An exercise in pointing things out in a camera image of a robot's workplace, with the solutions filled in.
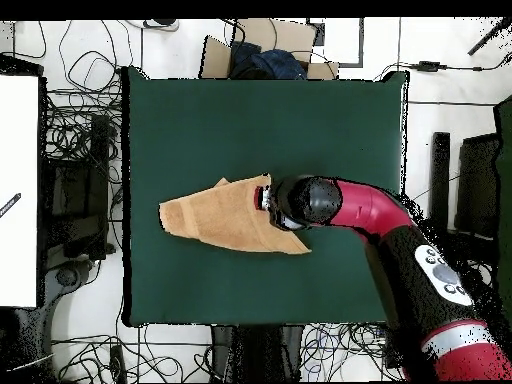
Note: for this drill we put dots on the tan terry towel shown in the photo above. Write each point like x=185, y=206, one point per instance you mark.
x=216, y=220

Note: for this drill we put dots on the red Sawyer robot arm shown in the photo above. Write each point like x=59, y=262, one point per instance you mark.
x=368, y=204

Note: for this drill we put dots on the dark green table cloth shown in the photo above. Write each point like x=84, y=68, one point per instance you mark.
x=240, y=120

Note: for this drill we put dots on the dark blue clothes pile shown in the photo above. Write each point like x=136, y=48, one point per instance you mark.
x=276, y=64

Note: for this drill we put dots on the brown cardboard box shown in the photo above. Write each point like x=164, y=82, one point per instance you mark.
x=288, y=36

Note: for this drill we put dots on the black upright bar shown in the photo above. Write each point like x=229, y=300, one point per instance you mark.
x=440, y=172

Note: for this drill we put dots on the grey round base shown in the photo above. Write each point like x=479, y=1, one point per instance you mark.
x=68, y=278

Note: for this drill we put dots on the black power adapter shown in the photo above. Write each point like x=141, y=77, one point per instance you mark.
x=428, y=66

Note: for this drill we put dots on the black power strip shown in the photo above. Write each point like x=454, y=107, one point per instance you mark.
x=118, y=364

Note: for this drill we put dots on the white board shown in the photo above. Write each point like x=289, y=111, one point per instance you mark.
x=18, y=160

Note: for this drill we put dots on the green cloth covered stand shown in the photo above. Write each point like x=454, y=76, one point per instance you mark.
x=506, y=180

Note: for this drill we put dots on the black marker pen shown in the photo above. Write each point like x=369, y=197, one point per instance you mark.
x=10, y=204

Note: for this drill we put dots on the black rod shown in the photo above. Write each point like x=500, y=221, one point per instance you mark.
x=490, y=36

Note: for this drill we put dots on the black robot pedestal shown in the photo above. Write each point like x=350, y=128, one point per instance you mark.
x=256, y=352

